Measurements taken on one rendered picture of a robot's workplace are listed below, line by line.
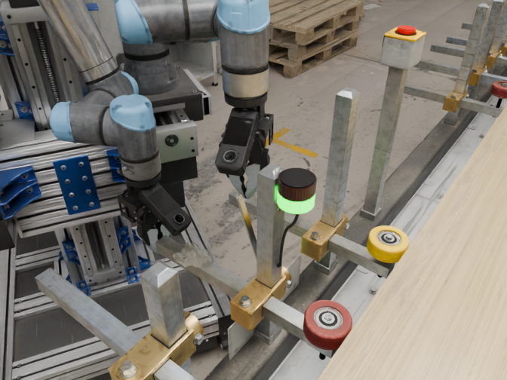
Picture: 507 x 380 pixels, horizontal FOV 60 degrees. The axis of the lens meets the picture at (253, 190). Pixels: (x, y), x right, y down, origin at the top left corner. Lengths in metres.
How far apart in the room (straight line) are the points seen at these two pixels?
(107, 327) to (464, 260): 0.66
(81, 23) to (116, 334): 0.57
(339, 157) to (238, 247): 1.36
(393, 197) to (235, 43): 0.88
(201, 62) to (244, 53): 3.35
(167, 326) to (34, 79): 0.84
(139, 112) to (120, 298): 1.08
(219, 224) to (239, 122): 1.66
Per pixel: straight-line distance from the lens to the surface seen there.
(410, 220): 1.48
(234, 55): 0.69
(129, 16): 0.75
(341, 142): 0.91
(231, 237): 2.27
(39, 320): 1.82
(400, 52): 1.07
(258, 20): 0.68
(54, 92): 1.33
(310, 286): 1.10
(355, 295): 1.21
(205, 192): 2.59
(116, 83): 0.97
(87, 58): 0.96
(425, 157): 1.66
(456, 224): 1.04
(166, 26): 0.75
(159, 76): 1.20
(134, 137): 0.83
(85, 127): 0.86
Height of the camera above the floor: 1.51
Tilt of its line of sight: 36 degrees down
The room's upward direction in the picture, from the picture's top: straight up
